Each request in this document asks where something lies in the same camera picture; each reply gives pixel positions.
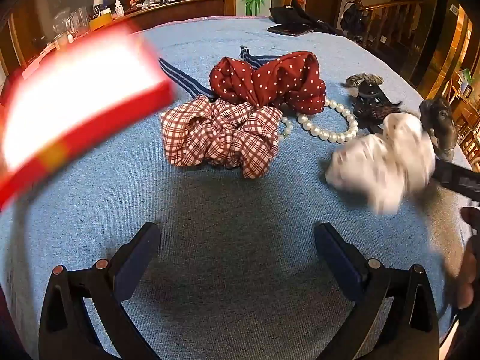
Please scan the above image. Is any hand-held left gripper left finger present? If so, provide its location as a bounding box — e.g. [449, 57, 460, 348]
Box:
[38, 222, 162, 360]

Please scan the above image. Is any blue striped hair ribbon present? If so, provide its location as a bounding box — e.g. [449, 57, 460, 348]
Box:
[157, 46, 278, 102]

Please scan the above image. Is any black cloth bag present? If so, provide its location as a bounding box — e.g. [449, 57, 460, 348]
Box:
[270, 0, 344, 37]

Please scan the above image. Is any black wallet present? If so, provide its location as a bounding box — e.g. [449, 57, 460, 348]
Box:
[267, 24, 315, 37]

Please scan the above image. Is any red plaid scrunchie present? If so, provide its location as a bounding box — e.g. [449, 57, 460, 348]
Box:
[160, 95, 284, 179]

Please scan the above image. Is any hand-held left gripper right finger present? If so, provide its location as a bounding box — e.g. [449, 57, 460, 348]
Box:
[314, 222, 440, 360]

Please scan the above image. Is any brown hair claw clip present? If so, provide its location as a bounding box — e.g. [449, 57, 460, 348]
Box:
[419, 97, 459, 164]

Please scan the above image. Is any wooden chair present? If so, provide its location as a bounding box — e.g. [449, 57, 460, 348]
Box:
[450, 67, 480, 169]

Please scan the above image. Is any red polka dot scrunchie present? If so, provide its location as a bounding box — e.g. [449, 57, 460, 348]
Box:
[209, 50, 327, 115]

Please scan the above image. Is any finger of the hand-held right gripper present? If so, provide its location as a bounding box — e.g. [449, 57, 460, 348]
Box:
[431, 157, 480, 200]

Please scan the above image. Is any yellow tape roll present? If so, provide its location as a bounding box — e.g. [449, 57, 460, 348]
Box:
[89, 13, 113, 31]

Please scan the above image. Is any large pearl bracelet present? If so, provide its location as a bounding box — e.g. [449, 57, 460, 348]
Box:
[296, 97, 359, 144]

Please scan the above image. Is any dark sheer scrunchie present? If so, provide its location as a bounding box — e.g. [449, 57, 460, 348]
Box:
[344, 73, 404, 130]

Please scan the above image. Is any person's right hand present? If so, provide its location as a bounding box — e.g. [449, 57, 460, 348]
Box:
[455, 206, 480, 310]

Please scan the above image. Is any red-rimmed white tray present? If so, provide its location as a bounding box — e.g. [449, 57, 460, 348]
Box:
[0, 19, 179, 211]

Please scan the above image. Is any glass pitcher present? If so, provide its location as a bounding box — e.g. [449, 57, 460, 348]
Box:
[65, 7, 91, 38]

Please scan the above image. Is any wooden stair railing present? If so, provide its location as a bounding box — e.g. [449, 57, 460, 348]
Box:
[354, 0, 424, 57]

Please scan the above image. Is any white cherry print scrunchie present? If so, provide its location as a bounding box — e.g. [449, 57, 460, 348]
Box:
[324, 112, 437, 216]

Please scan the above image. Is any small pearl bracelet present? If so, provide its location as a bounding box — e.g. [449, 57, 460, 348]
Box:
[278, 115, 294, 142]

